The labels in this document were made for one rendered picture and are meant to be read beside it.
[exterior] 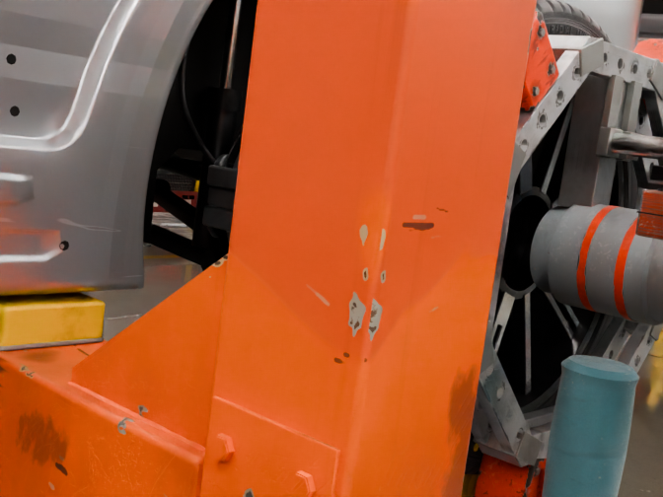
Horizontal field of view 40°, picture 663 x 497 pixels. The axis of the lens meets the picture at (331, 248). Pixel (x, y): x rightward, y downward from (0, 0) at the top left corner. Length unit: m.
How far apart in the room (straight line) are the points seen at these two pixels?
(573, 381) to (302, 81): 0.55
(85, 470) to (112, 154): 0.38
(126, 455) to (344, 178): 0.36
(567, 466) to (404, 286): 0.50
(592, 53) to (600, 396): 0.41
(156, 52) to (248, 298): 0.48
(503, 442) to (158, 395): 0.48
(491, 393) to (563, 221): 0.26
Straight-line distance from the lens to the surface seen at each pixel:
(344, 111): 0.67
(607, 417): 1.10
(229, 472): 0.76
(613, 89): 1.22
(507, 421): 1.15
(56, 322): 1.11
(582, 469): 1.12
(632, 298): 1.17
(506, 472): 1.26
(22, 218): 1.06
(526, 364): 1.38
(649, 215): 1.02
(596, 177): 1.23
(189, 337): 0.82
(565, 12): 1.28
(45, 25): 1.09
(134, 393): 0.90
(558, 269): 1.21
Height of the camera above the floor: 0.96
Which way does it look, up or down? 7 degrees down
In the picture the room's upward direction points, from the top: 7 degrees clockwise
